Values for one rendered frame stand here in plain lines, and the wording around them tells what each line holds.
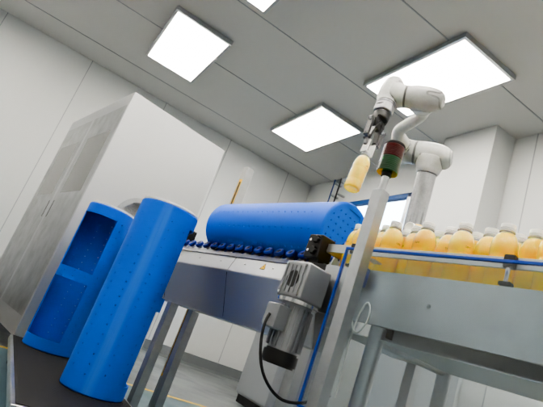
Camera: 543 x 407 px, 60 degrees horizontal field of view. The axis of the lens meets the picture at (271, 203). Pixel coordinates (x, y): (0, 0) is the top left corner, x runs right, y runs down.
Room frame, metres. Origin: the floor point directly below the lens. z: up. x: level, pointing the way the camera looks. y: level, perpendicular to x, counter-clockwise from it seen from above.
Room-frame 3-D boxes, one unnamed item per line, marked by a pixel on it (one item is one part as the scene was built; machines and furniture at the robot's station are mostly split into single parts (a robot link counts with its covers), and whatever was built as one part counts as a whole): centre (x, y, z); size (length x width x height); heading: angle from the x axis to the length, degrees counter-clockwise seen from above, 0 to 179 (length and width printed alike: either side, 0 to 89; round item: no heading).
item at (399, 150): (1.29, -0.29, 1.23); 0.06 x 0.06 x 0.04
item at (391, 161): (1.29, -0.29, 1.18); 0.06 x 0.06 x 0.05
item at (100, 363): (2.27, 0.45, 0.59); 0.28 x 0.28 x 0.88
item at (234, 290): (2.67, 0.25, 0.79); 2.17 x 0.29 x 0.34; 36
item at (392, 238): (1.48, -0.41, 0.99); 0.07 x 0.07 x 0.19
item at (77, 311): (2.94, 0.91, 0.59); 0.28 x 0.28 x 0.88
